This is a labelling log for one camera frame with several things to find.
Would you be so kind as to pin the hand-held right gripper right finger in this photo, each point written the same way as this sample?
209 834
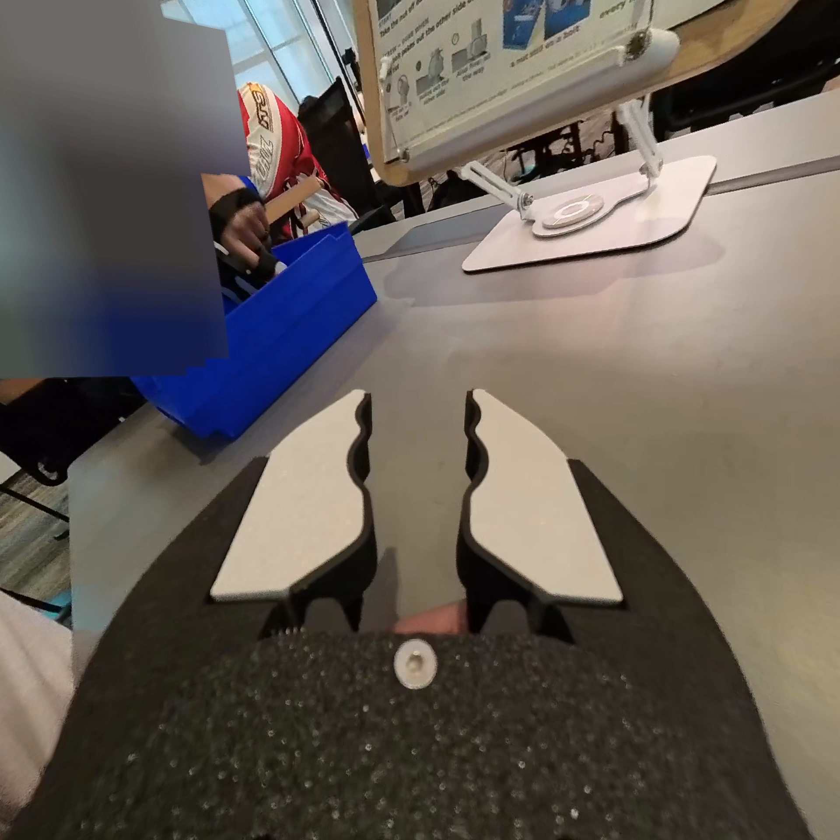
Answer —
538 518

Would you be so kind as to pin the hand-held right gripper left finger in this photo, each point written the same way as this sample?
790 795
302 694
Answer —
295 518

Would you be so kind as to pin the blue plastic bin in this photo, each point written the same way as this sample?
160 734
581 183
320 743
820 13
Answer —
295 328

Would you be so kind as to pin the person's right hand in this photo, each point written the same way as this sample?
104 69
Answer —
433 620

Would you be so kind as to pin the black office chair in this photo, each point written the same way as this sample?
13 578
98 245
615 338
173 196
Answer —
354 157
59 433

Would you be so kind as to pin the white t-shirt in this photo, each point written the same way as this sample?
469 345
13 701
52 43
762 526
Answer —
29 689

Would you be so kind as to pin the wooden instruction board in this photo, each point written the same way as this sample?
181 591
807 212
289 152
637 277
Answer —
492 65

